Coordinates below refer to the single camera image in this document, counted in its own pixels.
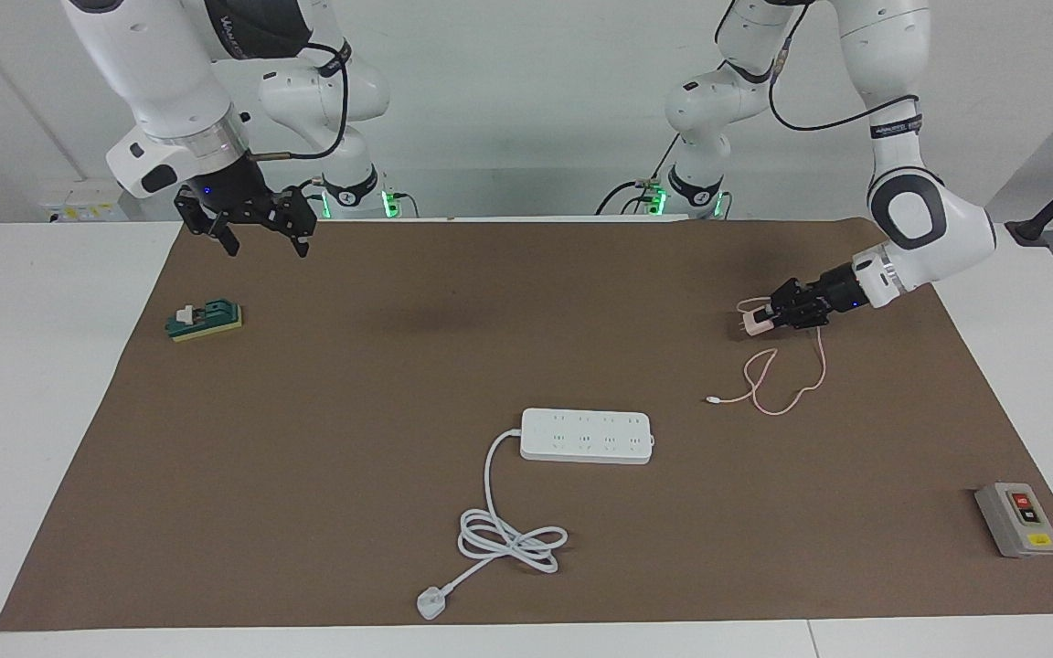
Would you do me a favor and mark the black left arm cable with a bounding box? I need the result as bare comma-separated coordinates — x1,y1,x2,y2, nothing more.
714,0,922,132

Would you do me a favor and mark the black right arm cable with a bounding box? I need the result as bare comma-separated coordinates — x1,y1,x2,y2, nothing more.
207,37,352,164

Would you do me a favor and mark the grey on-off switch box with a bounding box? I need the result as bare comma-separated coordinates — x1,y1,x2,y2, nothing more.
974,482,1053,559

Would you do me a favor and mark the white power cord with plug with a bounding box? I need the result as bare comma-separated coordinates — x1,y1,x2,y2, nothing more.
417,430,569,622

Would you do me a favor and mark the black left base cable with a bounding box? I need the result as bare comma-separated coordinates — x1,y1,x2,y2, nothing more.
595,135,681,217

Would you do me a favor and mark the white wall socket box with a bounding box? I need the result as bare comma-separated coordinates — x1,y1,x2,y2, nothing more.
40,181,127,223

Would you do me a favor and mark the green knife switch block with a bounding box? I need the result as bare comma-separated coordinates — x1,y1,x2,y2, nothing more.
166,300,245,344

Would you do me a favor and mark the pink charging cable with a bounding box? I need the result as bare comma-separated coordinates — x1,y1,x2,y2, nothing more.
706,297,828,418

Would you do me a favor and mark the brown table mat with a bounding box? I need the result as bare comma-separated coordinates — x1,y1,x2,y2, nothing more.
0,218,1053,633

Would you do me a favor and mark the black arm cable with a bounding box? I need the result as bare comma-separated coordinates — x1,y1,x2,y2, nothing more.
207,37,352,164
714,0,922,132

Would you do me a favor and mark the white power strip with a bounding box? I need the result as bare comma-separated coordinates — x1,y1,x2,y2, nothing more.
519,408,654,466

